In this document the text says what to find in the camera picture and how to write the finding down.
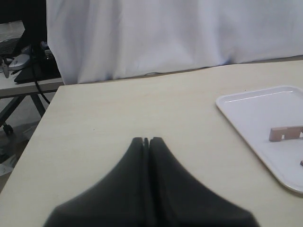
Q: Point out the grey computer mouse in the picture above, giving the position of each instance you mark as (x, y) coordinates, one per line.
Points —
(19, 62)

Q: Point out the thin wooden puzzle bar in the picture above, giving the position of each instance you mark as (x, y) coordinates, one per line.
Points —
(285, 133)

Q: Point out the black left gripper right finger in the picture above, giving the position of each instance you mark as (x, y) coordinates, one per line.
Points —
(182, 201)

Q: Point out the side table with clutter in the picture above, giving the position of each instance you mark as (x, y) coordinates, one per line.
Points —
(40, 76)

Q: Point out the white plastic tray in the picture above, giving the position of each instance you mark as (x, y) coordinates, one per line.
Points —
(254, 113)

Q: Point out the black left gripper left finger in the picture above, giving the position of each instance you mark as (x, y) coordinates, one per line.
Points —
(118, 200)

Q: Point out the white backdrop curtain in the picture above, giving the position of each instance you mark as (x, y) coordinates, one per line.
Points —
(97, 40)

